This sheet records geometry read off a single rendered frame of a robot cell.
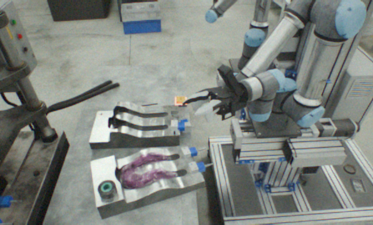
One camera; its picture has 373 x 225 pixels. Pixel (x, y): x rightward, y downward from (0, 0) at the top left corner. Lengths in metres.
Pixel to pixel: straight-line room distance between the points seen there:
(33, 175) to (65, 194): 0.25
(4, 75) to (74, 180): 0.59
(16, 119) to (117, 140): 0.51
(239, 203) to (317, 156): 0.80
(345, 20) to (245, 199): 1.45
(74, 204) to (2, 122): 0.56
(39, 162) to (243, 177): 1.41
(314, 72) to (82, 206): 1.16
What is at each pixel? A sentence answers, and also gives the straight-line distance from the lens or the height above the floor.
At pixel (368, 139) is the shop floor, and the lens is 3.25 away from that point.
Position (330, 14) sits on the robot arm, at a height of 1.64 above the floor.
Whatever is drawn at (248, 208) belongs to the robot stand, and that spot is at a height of 0.21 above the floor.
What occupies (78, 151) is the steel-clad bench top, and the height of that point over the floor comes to 0.80.
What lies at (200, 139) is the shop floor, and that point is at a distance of 2.72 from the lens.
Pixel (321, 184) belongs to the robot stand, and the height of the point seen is 0.21.
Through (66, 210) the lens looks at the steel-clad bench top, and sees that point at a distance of 1.46.
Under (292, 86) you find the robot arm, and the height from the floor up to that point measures 1.27.
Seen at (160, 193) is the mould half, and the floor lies 0.86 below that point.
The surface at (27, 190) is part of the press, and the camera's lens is 1.63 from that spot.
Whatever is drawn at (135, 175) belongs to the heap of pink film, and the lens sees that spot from 1.34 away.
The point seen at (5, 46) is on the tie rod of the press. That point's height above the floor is 1.40.
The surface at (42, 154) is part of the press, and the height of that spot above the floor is 0.79.
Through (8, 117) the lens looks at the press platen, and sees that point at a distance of 1.67.
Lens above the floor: 1.98
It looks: 42 degrees down
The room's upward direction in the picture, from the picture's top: straight up
